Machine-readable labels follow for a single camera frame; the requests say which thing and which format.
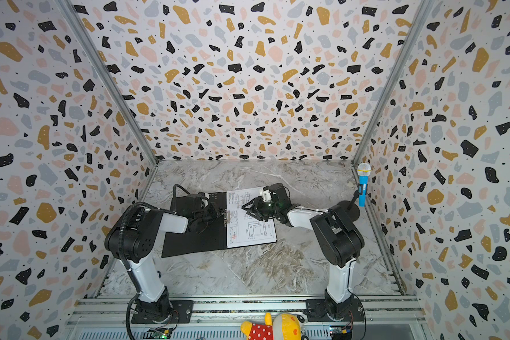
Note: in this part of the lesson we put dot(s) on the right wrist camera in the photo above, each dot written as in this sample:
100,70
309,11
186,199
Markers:
265,193

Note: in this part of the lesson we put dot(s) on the orange black binder folder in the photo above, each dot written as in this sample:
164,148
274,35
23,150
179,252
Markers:
199,236

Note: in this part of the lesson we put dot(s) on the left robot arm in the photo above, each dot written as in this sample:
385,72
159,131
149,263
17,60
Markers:
132,240

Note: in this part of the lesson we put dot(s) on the blue toy microphone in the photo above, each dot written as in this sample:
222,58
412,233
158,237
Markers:
364,172

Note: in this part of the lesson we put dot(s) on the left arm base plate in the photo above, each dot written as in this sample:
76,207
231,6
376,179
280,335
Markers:
164,312

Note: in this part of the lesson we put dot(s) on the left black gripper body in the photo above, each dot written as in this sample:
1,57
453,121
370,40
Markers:
204,214

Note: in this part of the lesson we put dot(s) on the aluminium mounting rail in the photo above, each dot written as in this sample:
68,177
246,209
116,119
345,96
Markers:
220,317

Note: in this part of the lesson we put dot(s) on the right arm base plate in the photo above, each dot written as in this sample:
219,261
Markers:
323,310

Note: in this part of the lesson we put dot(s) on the paper sheet with diagram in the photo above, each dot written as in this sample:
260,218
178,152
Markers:
242,229

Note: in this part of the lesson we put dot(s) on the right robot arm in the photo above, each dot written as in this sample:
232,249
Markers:
339,239

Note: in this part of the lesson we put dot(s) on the metal binder clip mechanism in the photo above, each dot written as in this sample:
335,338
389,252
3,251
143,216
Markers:
226,214

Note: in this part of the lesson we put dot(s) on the black microphone stand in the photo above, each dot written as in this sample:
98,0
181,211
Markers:
352,210

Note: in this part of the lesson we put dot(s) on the yellow red plush toy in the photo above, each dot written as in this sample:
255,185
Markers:
282,327

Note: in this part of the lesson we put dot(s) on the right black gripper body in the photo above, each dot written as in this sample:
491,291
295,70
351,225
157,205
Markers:
257,206

